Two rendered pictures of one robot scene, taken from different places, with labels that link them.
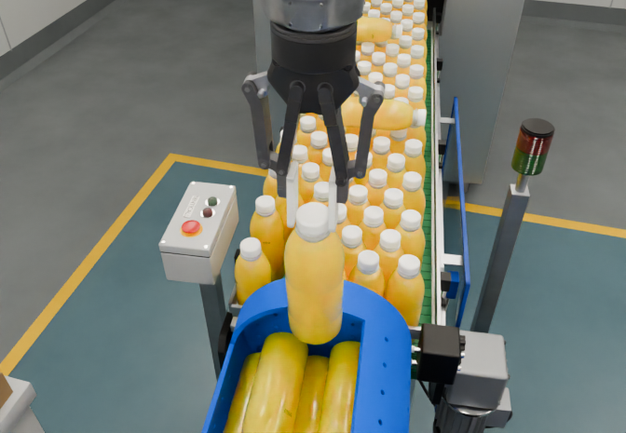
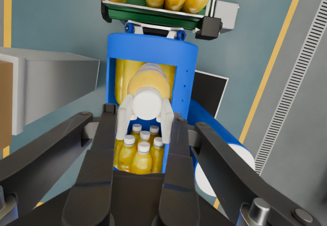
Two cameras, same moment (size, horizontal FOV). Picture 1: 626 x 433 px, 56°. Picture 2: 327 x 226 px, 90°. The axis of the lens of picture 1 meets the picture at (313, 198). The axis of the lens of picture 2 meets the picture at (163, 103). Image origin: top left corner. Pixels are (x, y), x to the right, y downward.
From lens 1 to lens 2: 59 cm
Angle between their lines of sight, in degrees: 65
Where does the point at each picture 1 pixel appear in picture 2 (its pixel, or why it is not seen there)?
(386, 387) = (184, 96)
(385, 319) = (188, 59)
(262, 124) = (50, 182)
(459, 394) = not seen: hidden behind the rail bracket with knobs
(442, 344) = (210, 29)
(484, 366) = (225, 23)
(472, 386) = not seen: hidden behind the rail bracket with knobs
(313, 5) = not seen: outside the picture
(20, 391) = (16, 62)
